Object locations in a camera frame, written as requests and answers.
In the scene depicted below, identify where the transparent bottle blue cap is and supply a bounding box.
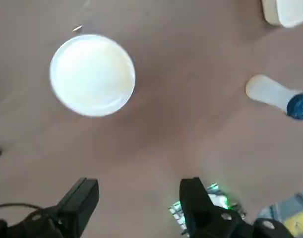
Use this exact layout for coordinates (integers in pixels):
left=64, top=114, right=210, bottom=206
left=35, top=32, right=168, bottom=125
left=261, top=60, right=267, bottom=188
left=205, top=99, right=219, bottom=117
left=245, top=74, right=303, bottom=120

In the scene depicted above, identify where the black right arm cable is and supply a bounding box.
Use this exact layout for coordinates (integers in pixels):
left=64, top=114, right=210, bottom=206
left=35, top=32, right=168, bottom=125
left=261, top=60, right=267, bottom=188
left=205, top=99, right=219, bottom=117
left=0, top=202, right=47, bottom=214

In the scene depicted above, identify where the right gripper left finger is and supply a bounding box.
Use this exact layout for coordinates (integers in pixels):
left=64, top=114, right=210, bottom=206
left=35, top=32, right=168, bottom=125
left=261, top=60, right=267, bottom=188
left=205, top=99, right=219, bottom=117
left=0, top=177, right=100, bottom=238

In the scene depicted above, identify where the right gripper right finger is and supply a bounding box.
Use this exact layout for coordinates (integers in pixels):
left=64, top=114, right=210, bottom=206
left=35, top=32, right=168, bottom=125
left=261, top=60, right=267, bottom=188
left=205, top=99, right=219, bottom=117
left=179, top=177, right=295, bottom=238

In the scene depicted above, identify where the cream rectangular lidded box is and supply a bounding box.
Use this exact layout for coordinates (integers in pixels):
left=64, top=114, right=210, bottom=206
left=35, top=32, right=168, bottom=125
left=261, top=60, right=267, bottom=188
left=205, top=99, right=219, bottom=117
left=261, top=0, right=303, bottom=29

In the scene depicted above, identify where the white round plate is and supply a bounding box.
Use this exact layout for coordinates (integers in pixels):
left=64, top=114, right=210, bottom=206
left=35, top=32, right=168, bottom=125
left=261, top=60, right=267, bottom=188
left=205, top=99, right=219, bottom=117
left=49, top=33, right=137, bottom=118

